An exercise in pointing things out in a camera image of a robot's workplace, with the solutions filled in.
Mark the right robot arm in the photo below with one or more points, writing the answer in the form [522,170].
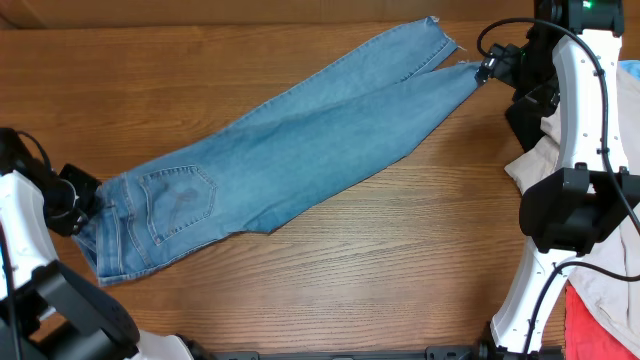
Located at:
[567,66]

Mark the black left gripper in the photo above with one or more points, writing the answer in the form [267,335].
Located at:
[88,185]

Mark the black cloth garment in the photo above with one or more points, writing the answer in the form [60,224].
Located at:
[525,114]

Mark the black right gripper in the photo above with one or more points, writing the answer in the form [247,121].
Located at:
[501,63]

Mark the blue denim jeans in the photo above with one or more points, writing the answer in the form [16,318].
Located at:
[360,114]

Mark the white cloth garment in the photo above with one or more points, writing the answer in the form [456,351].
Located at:
[614,304]

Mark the light blue cloth garment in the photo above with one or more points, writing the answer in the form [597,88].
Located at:
[632,67]

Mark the red cloth garment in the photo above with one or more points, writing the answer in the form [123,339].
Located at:
[585,338]

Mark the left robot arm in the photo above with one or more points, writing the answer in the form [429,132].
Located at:
[48,311]

